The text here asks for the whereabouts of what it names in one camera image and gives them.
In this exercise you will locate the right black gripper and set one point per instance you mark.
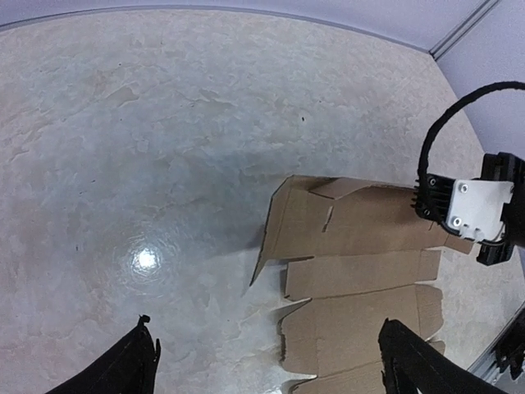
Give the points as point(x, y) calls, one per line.
point(505, 167)

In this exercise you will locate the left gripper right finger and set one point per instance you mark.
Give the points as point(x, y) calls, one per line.
point(411, 365)

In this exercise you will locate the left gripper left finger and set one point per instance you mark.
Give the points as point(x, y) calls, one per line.
point(129, 366)

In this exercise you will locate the brown cardboard box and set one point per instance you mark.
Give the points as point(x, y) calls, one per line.
point(357, 254)

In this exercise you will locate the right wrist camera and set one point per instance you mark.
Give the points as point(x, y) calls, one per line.
point(469, 209)

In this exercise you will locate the front aluminium rail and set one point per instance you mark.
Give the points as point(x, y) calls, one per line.
point(502, 363)

